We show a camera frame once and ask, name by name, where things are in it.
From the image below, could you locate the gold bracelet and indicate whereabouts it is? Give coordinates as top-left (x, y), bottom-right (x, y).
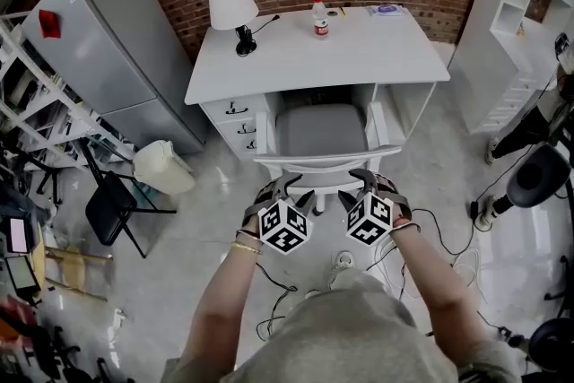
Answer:
top-left (230, 240), bottom-right (264, 256)

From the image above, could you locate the silver refrigerator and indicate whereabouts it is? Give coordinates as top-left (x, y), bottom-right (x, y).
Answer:
top-left (20, 0), bottom-right (207, 156)

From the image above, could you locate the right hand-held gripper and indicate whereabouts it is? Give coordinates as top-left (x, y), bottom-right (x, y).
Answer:
top-left (336, 168), bottom-right (396, 248)

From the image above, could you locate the person's left hand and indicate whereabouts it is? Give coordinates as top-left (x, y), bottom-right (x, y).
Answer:
top-left (241, 178), bottom-right (288, 234)

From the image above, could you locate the white metal shelf rack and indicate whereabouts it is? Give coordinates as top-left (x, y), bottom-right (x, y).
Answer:
top-left (0, 0), bottom-right (135, 171)

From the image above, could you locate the white desk with drawers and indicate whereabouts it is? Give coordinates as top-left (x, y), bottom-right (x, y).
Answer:
top-left (184, 5), bottom-right (452, 162)

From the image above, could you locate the light wooden stool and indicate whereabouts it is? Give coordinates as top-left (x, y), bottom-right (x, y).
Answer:
top-left (42, 246), bottom-right (114, 304)

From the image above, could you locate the person's right hand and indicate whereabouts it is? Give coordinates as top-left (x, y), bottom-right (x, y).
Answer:
top-left (370, 173), bottom-right (413, 232)

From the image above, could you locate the cream plastic trash bin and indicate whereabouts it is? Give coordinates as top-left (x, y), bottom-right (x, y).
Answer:
top-left (131, 139), bottom-right (196, 196)

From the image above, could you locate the dark screen tablet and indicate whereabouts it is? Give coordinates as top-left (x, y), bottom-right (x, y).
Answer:
top-left (4, 255), bottom-right (41, 292)

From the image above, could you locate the red label water bottle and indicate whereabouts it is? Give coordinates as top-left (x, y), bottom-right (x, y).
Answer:
top-left (312, 0), bottom-right (331, 41)

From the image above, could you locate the red paper decoration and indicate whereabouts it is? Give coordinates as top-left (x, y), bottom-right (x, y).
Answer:
top-left (38, 8), bottom-right (63, 39)

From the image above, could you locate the white shade table lamp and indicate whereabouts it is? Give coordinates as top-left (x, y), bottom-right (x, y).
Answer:
top-left (207, 0), bottom-right (282, 57)

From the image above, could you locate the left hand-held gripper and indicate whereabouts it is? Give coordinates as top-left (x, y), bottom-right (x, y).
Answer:
top-left (257, 173), bottom-right (317, 257)

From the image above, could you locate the black cable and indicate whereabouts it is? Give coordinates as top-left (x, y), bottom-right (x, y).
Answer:
top-left (412, 208), bottom-right (476, 257)
top-left (255, 262), bottom-right (300, 340)

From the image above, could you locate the pink screen laptop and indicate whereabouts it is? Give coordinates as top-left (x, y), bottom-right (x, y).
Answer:
top-left (4, 217), bottom-right (37, 256)

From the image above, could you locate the blue flat packet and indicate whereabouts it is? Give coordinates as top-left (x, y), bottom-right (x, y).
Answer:
top-left (365, 3), bottom-right (407, 18)

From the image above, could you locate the white and grey chair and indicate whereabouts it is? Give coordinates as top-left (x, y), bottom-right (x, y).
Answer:
top-left (253, 101), bottom-right (403, 214)

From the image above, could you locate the person's grey shirt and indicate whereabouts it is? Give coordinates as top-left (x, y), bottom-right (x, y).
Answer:
top-left (172, 268), bottom-right (521, 383)

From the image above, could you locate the person's left forearm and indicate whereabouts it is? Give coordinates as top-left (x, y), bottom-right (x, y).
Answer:
top-left (178, 232), bottom-right (265, 373)

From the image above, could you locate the person's right forearm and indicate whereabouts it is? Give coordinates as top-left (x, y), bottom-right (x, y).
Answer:
top-left (389, 226), bottom-right (492, 367)

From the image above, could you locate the brown book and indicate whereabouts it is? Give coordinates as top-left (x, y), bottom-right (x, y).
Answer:
top-left (524, 0), bottom-right (552, 23)

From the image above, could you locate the white shelf cabinet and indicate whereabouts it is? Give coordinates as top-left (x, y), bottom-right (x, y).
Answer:
top-left (447, 0), bottom-right (574, 135)

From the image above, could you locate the black folding chair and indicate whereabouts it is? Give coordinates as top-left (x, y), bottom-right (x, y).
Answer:
top-left (78, 138), bottom-right (178, 259)

